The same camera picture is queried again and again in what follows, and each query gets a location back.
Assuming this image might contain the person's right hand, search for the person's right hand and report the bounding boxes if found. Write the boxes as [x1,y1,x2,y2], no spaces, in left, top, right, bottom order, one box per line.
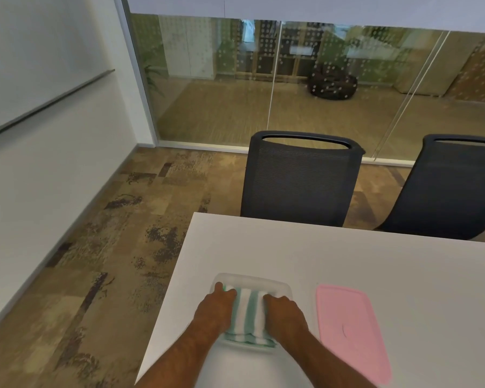
[263,293,310,348]

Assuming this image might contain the person's left hand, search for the person's left hand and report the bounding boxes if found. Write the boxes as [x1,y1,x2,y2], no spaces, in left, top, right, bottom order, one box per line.
[193,282,238,338]

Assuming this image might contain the green white striped towel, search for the green white striped towel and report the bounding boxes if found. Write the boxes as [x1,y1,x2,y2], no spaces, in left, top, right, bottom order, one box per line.
[223,286,278,349]

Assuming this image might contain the person's right forearm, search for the person's right forearm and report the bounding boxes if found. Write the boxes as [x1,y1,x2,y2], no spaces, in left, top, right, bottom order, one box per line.
[276,335,378,388]

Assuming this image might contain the person's left forearm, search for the person's left forearm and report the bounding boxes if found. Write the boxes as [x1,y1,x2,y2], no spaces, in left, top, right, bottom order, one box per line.
[134,317,224,388]

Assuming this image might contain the clear plastic container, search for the clear plastic container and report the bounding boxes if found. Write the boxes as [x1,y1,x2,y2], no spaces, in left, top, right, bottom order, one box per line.
[209,272,294,349]

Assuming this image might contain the pink plastic lid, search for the pink plastic lid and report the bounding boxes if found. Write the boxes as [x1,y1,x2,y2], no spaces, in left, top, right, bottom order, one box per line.
[316,284,393,388]

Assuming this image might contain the black mesh office chair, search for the black mesh office chair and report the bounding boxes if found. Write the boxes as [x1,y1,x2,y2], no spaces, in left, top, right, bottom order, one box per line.
[240,131,365,228]
[373,134,485,241]

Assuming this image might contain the dark bean bag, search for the dark bean bag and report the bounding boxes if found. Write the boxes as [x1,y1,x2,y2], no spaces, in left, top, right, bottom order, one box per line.
[308,64,359,100]

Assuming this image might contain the green potted plant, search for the green potted plant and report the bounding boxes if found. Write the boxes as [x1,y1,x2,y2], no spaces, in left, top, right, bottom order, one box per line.
[141,44,167,98]

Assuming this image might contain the wooden shelf unit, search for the wooden shelf unit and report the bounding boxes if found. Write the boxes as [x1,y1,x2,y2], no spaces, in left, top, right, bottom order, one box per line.
[235,19,321,83]

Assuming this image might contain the wall-mounted whiteboard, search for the wall-mounted whiteboard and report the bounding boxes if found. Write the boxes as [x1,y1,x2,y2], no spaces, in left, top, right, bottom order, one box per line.
[0,0,116,143]

